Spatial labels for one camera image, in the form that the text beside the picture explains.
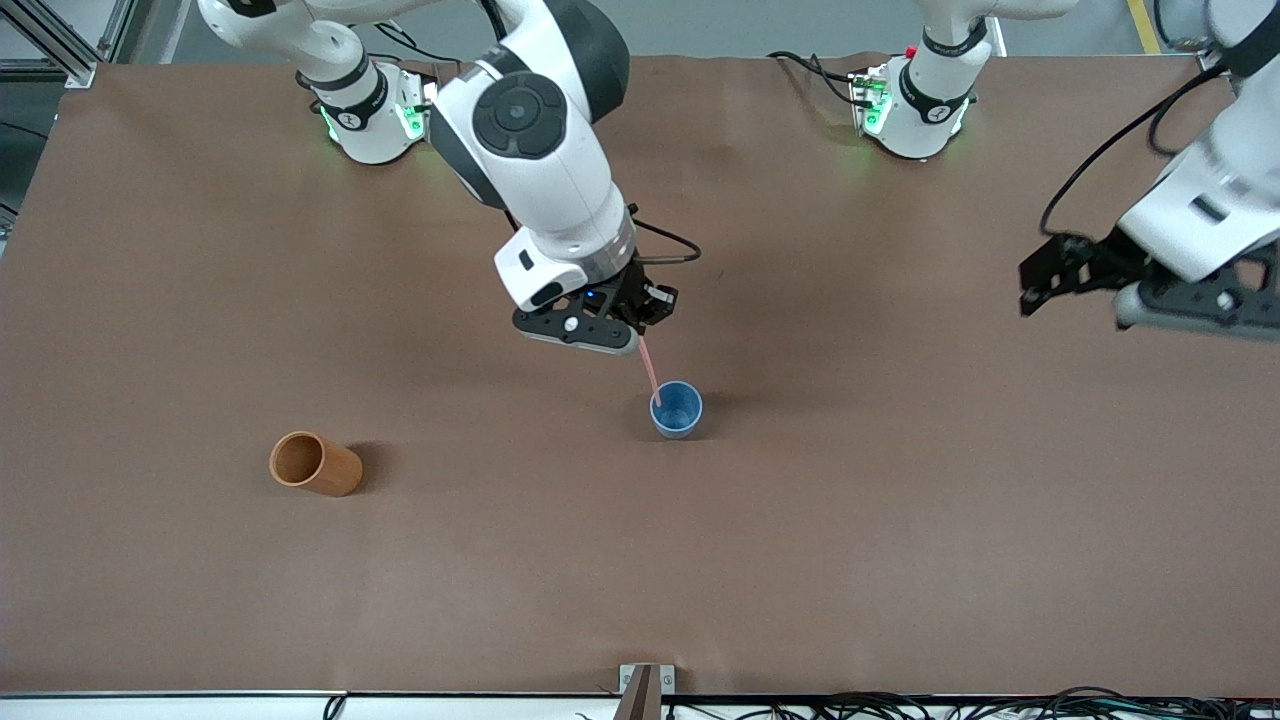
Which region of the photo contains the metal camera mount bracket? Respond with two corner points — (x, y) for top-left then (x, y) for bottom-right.
(619, 664), (676, 720)

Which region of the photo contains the brown cylindrical cup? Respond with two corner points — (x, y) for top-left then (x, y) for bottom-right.
(268, 431), (365, 498)

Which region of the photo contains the aluminium frame profile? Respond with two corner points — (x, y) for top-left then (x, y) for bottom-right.
(0, 0), (141, 89)

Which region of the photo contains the black right base cable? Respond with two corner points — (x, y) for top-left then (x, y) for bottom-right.
(372, 20), (447, 83)

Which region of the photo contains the pink chopstick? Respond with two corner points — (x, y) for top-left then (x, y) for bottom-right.
(637, 334), (664, 410)

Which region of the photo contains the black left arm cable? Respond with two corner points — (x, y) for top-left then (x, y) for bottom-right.
(1037, 58), (1243, 243)

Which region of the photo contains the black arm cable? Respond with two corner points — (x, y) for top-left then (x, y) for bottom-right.
(627, 204), (703, 266)
(1037, 58), (1243, 243)

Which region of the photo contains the black base cable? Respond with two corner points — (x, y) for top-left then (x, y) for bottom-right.
(372, 20), (447, 83)
(767, 49), (865, 107)

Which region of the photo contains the brown table cover sheet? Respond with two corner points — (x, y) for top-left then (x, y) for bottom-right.
(0, 52), (1280, 699)

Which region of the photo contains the black left base cable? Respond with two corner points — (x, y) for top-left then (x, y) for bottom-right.
(767, 49), (865, 107)

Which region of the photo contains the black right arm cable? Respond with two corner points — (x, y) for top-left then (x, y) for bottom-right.
(627, 204), (703, 266)

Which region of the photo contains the white table edge rail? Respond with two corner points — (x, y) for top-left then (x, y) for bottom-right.
(0, 690), (1280, 720)

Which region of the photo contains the blue cup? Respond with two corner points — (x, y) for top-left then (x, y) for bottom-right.
(649, 380), (704, 441)

